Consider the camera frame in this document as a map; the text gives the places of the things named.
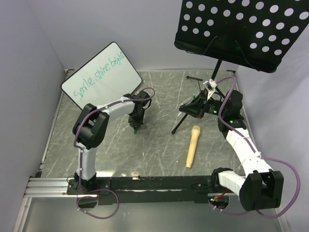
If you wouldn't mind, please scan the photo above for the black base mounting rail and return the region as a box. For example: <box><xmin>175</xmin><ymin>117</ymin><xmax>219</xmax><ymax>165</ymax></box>
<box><xmin>67</xmin><ymin>175</ymin><xmax>225</xmax><ymax>205</ymax></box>

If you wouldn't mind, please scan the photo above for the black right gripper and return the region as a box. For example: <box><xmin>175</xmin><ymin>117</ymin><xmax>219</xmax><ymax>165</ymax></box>
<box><xmin>179</xmin><ymin>90</ymin><xmax>227</xmax><ymax>119</ymax></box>

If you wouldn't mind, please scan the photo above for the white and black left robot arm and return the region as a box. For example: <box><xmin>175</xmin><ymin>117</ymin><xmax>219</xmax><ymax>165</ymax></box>
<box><xmin>72</xmin><ymin>89</ymin><xmax>155</xmax><ymax>194</ymax></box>

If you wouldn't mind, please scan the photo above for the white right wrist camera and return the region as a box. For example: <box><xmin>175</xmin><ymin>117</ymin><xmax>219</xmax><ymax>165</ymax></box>
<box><xmin>202</xmin><ymin>79</ymin><xmax>218</xmax><ymax>100</ymax></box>

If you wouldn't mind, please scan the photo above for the white marker pen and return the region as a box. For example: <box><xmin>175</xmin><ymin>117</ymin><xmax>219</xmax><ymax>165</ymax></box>
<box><xmin>177</xmin><ymin>95</ymin><xmax>196</xmax><ymax>117</ymax></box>

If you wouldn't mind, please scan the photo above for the white whiteboard with black frame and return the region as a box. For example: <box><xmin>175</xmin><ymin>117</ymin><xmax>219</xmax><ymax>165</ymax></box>
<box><xmin>61</xmin><ymin>42</ymin><xmax>142</xmax><ymax>109</ymax></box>

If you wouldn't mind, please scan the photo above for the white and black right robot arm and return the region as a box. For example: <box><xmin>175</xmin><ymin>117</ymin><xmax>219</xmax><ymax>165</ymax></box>
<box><xmin>179</xmin><ymin>90</ymin><xmax>284</xmax><ymax>211</ymax></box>

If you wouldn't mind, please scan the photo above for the beige microphone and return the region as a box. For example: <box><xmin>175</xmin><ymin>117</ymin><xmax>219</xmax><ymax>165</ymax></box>
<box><xmin>186</xmin><ymin>126</ymin><xmax>201</xmax><ymax>168</ymax></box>

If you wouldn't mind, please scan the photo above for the black perforated music stand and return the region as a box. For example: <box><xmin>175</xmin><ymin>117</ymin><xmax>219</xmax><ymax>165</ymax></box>
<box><xmin>170</xmin><ymin>0</ymin><xmax>309</xmax><ymax>134</ymax></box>

